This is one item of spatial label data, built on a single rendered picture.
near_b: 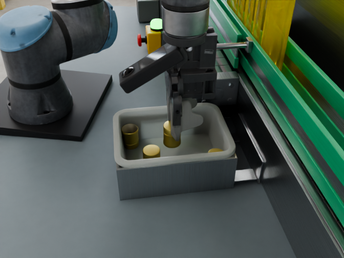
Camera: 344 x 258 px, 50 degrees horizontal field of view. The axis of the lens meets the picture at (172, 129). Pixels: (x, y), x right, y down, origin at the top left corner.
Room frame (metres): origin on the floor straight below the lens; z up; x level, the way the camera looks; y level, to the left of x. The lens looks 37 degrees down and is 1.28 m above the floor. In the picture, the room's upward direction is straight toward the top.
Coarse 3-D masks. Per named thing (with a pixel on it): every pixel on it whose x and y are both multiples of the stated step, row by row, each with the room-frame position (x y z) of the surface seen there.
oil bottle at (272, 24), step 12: (264, 0) 0.71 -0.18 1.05; (276, 0) 0.69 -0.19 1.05; (288, 0) 0.69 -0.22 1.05; (264, 12) 0.70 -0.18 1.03; (276, 12) 0.69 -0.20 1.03; (288, 12) 0.70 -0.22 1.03; (264, 24) 0.69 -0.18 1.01; (276, 24) 0.69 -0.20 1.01; (288, 24) 0.70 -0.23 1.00; (264, 36) 0.69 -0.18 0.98; (276, 36) 0.69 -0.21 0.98; (264, 48) 0.69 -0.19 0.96; (276, 48) 0.69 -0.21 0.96; (276, 60) 0.69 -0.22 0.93
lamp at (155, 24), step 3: (156, 18) 1.13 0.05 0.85; (153, 21) 1.11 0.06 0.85; (156, 21) 1.10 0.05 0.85; (159, 21) 1.11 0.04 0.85; (150, 24) 1.11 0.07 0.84; (153, 24) 1.10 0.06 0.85; (156, 24) 1.10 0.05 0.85; (159, 24) 1.10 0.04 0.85; (150, 27) 1.11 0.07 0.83; (153, 27) 1.10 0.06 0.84; (156, 27) 1.10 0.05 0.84; (159, 27) 1.10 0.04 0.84; (153, 30) 1.10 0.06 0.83; (156, 30) 1.09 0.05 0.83; (159, 30) 1.10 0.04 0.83; (162, 30) 1.10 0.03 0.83
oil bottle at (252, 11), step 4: (252, 0) 0.77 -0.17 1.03; (256, 0) 0.75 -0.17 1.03; (248, 4) 0.79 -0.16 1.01; (252, 4) 0.77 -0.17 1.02; (256, 4) 0.75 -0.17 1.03; (248, 8) 0.79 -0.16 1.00; (252, 8) 0.77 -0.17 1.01; (256, 8) 0.75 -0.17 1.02; (248, 12) 0.79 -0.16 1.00; (252, 12) 0.76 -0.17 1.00; (248, 16) 0.78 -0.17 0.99; (252, 16) 0.76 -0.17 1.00; (248, 20) 0.78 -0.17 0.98; (252, 20) 0.76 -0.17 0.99; (248, 24) 0.78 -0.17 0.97; (252, 24) 0.75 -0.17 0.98; (248, 28) 0.77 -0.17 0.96; (252, 28) 0.75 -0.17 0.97; (252, 32) 0.75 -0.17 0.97
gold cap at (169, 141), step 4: (164, 124) 0.58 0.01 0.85; (168, 124) 0.58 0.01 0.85; (164, 128) 0.57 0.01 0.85; (168, 128) 0.56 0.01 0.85; (164, 132) 0.57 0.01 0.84; (168, 132) 0.56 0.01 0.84; (164, 136) 0.57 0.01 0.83; (168, 136) 0.56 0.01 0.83; (172, 136) 0.56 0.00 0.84; (180, 136) 0.57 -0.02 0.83; (164, 140) 0.57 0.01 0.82; (168, 140) 0.56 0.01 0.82; (172, 140) 0.56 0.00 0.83; (180, 140) 0.57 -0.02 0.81; (164, 144) 0.57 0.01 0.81; (168, 144) 0.56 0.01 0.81; (172, 144) 0.56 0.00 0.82; (176, 144) 0.56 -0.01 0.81
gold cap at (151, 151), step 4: (144, 148) 0.55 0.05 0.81; (148, 148) 0.55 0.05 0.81; (152, 148) 0.55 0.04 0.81; (156, 148) 0.55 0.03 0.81; (144, 152) 0.54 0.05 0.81; (148, 152) 0.54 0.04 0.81; (152, 152) 0.54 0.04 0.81; (156, 152) 0.54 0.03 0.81; (144, 156) 0.53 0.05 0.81; (148, 156) 0.53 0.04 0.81; (152, 156) 0.53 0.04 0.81; (156, 156) 0.53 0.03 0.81
